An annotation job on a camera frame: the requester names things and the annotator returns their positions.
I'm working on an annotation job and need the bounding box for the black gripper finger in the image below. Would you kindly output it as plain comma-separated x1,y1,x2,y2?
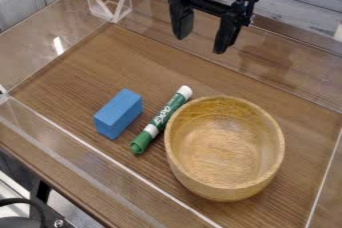
214,13,242,54
170,2,194,40

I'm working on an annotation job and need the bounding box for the blue rectangular block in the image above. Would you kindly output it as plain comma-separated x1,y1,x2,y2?
94,89,143,140

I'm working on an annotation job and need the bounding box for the brown wooden bowl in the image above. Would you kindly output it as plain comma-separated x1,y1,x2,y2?
164,95,286,202

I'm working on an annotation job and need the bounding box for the green Expo marker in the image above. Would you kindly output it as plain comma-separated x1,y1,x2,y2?
130,85,192,155

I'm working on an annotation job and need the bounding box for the clear acrylic corner bracket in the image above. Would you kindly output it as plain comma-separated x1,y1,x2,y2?
87,0,132,24

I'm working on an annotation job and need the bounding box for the black metal table bracket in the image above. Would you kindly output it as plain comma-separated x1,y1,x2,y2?
29,180,76,228

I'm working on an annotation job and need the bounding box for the black cable lower left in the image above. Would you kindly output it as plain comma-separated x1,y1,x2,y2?
0,197,48,228

